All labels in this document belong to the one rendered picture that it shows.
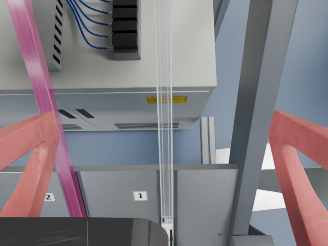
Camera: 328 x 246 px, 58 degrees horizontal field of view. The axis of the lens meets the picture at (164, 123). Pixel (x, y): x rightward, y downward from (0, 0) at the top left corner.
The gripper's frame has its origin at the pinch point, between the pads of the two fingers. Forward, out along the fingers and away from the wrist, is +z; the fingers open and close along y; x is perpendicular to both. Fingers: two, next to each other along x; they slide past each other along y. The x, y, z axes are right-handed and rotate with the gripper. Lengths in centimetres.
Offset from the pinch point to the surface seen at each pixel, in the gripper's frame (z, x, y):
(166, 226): 12.4, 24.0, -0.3
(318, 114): 89, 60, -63
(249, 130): 13.0, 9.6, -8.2
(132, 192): 13.7, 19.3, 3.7
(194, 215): 13.5, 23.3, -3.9
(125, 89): 42.4, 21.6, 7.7
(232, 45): 111, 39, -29
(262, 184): 51, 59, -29
